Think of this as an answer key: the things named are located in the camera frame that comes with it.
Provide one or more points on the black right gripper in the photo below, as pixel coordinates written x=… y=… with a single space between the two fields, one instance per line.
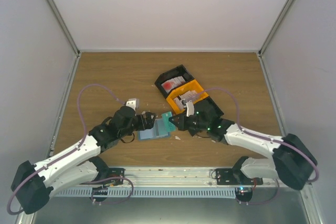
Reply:
x=181 y=125

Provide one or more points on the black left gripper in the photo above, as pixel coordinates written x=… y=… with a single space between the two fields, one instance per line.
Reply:
x=142 y=126

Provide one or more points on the green credit card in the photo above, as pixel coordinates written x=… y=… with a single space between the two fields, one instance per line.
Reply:
x=166 y=127

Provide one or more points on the blue leather card holder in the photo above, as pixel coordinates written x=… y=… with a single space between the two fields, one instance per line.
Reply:
x=151 y=134

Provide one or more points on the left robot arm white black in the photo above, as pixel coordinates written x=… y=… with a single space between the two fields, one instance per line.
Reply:
x=96 y=141

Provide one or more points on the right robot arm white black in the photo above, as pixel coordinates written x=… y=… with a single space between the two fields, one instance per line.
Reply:
x=285 y=158

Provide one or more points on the white card stack orange bin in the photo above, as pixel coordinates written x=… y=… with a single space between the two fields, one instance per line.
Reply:
x=181 y=100

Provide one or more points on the black bin with green cards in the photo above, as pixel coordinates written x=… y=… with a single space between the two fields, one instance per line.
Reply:
x=212 y=106

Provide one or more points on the red dot card stack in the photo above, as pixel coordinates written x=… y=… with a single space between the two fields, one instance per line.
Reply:
x=170 y=84

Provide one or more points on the black bin with red cards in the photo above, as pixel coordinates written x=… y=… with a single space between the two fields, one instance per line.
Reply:
x=175 y=72

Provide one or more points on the orange plastic bin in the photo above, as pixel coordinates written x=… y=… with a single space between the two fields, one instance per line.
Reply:
x=189 y=86

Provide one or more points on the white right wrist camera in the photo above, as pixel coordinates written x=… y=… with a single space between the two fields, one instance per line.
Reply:
x=189 y=108

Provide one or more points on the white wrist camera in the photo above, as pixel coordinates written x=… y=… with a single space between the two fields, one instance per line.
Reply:
x=133 y=103
x=189 y=108

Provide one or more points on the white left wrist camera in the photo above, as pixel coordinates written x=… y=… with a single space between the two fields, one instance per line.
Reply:
x=133 y=103

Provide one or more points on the aluminium front rail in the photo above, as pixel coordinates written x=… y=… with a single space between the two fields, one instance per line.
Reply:
x=168 y=175

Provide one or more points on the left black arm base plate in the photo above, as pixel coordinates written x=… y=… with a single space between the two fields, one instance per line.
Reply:
x=116 y=173

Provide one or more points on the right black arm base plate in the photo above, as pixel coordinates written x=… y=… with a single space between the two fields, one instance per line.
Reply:
x=226 y=176

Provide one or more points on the grey slotted cable duct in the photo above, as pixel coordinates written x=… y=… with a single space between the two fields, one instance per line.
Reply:
x=148 y=192

